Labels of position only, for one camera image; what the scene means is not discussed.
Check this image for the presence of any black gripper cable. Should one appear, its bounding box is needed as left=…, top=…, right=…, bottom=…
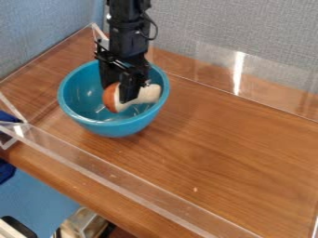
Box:
left=140, top=12, right=158, bottom=41

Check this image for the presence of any brown and white toy mushroom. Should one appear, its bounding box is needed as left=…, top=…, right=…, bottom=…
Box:
left=101, top=83, right=161, bottom=113

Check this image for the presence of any clear acrylic front barrier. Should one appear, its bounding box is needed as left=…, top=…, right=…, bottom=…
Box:
left=0, top=90, right=261, bottom=238

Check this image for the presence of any clear plastic container below table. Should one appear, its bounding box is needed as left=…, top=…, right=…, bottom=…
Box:
left=50, top=207, right=108, bottom=238

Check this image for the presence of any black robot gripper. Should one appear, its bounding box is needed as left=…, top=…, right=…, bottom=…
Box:
left=94, top=30, right=149, bottom=103

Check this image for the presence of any blue cloth object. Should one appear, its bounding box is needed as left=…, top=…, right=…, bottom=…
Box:
left=0, top=110, right=21, bottom=184

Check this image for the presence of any blue plastic bowl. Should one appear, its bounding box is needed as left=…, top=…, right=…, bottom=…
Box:
left=57, top=60, right=169, bottom=138

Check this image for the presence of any clear acrylic barrier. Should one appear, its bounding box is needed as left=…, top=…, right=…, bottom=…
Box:
left=146, top=46, right=318, bottom=123
left=0, top=90, right=261, bottom=238

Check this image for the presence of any black and white object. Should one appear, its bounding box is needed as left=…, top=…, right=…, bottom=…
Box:
left=0, top=216, right=38, bottom=238

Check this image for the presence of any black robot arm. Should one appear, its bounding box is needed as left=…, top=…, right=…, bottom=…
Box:
left=94, top=0, right=156, bottom=103

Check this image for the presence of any clear acrylic back barrier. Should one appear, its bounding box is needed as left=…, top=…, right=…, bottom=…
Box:
left=146, top=46, right=318, bottom=123

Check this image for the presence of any clear acrylic corner bracket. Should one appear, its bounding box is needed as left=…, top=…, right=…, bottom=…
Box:
left=90, top=23, right=109, bottom=48

